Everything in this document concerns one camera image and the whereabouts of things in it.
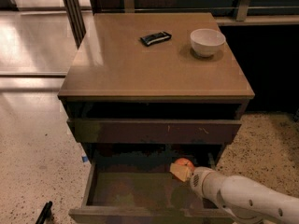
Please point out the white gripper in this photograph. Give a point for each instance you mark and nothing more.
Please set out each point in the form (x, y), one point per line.
(197, 178)

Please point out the red apple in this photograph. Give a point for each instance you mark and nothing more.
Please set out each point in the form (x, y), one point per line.
(185, 162)

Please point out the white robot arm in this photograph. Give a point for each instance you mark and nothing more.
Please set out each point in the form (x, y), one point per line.
(244, 200)

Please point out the open middle drawer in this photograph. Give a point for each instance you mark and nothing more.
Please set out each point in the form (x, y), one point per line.
(127, 190)

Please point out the brown wooden drawer cabinet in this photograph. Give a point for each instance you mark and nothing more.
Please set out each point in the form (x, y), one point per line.
(115, 76)

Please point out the closed top drawer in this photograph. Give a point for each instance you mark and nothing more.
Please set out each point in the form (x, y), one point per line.
(154, 131)

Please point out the blue tape piece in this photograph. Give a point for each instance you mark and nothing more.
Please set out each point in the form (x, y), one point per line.
(84, 158)

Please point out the white ceramic bowl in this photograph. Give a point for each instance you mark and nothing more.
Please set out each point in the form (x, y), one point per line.
(206, 42)

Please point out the black object on floor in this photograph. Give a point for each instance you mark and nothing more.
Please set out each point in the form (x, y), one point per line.
(45, 213)

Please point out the wooden bench frame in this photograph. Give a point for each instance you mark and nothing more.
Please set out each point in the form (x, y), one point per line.
(227, 12)

